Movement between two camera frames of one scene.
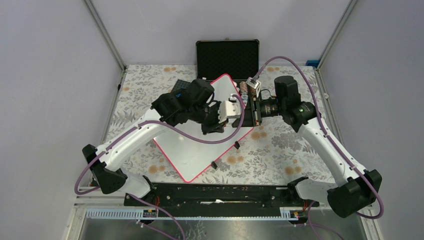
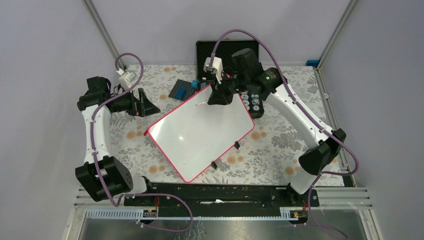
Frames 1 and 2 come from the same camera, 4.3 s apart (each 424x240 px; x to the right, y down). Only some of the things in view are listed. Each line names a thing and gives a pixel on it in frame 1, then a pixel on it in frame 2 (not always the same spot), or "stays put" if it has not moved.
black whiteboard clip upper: x=237 y=145 stays put
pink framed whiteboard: x=192 y=160 stays put
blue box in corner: x=313 y=63 stays put
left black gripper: x=215 y=126 → x=142 y=107
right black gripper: x=252 y=117 → x=219 y=96
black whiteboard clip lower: x=214 y=165 stays put
